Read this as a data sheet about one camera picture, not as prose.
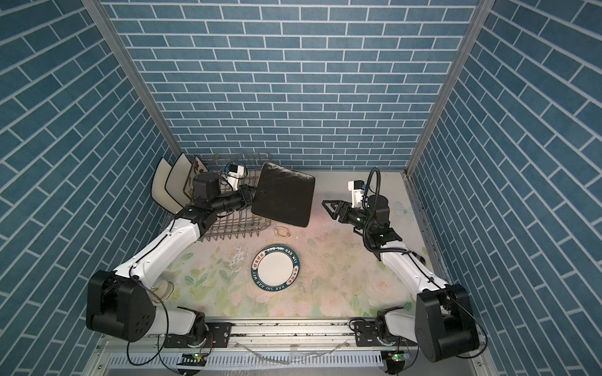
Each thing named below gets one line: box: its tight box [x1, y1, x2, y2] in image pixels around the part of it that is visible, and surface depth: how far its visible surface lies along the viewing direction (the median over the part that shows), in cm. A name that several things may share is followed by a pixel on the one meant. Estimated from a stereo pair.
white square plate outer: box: [151, 157, 184, 214], surface depth 91 cm
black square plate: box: [250, 162, 316, 228], surface depth 82 cm
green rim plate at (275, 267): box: [250, 243, 301, 293], surface depth 88 cm
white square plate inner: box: [164, 151, 193, 208], surface depth 93 cm
